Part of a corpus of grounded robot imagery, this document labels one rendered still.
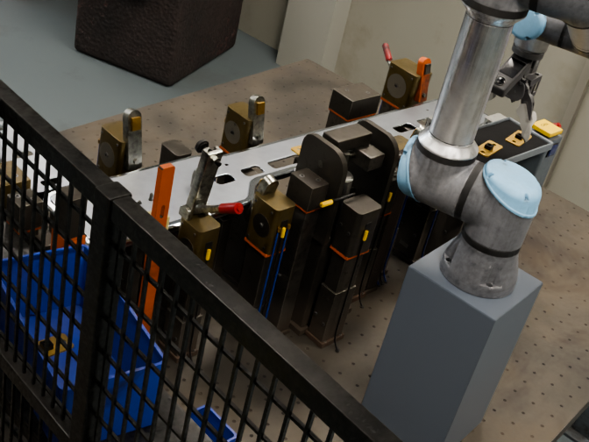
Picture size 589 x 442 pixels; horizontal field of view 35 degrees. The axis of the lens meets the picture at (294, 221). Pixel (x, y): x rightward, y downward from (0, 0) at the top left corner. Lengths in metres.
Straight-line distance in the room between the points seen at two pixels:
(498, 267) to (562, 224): 1.23
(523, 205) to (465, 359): 0.32
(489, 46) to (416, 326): 0.57
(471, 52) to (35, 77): 3.28
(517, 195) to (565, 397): 0.75
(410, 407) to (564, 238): 1.12
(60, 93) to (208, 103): 1.56
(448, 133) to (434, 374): 0.49
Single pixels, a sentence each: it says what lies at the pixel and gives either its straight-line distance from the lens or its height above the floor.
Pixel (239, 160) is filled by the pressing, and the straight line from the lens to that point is 2.19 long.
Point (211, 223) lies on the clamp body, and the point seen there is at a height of 1.05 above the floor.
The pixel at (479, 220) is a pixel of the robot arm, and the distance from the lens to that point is 1.73.
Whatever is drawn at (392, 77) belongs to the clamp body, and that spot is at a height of 1.02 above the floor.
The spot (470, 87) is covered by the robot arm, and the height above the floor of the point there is 1.47.
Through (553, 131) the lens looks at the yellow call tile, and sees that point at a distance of 2.40.
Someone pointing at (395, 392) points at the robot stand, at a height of 0.81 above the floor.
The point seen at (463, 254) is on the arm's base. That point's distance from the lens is 1.77.
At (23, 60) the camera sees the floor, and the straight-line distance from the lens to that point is 4.81.
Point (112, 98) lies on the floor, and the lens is 4.54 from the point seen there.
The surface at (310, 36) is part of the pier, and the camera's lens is 5.03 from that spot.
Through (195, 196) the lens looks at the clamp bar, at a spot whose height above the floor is 1.11.
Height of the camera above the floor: 2.09
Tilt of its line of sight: 33 degrees down
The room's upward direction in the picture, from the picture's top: 14 degrees clockwise
